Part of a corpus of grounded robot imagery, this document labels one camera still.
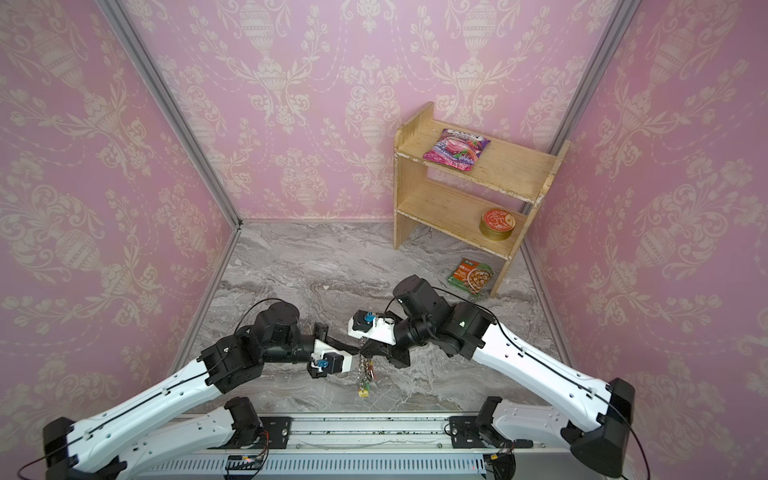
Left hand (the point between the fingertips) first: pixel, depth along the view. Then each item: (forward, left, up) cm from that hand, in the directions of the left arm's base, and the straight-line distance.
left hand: (355, 345), depth 66 cm
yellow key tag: (-8, -2, -7) cm, 11 cm away
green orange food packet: (+34, -35, -20) cm, 53 cm away
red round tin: (+36, -38, +2) cm, 53 cm away
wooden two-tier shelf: (+65, -38, -7) cm, 76 cm away
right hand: (-1, -3, +1) cm, 3 cm away
